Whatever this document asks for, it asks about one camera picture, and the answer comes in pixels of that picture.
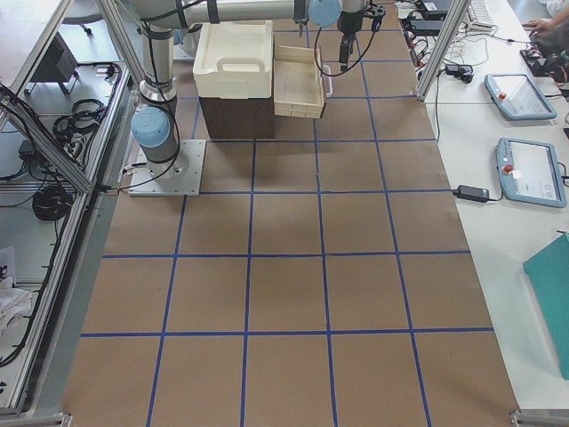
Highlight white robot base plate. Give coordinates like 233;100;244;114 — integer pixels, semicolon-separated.
127;140;206;197

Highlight aluminium frame post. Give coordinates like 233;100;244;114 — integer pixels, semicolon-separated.
415;0;470;101

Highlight person's hand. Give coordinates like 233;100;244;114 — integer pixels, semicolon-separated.
523;18;556;33

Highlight dark wooden drawer cabinet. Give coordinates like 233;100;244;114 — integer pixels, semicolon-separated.
199;97;276;140

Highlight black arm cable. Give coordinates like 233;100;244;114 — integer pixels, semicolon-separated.
313;12;379;79

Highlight upper teach pendant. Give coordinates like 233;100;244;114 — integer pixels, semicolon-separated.
485;74;557;121

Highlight white drawer handle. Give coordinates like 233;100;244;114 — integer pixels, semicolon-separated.
322;65;333;98

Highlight black power adapter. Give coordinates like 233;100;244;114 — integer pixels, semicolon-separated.
452;185;490;203

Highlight teach pendant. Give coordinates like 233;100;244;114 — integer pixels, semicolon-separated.
485;74;557;121
495;137;567;208

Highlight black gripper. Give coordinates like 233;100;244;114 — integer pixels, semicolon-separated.
337;0;385;34

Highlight coiled black cables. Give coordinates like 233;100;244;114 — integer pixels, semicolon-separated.
31;184;72;222

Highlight lower teach pendant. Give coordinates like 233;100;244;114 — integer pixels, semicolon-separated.
495;137;567;208

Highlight white plastic tray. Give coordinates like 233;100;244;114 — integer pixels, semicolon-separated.
193;20;273;99

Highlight light wooden drawer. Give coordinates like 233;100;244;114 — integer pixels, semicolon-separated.
273;45;327;119

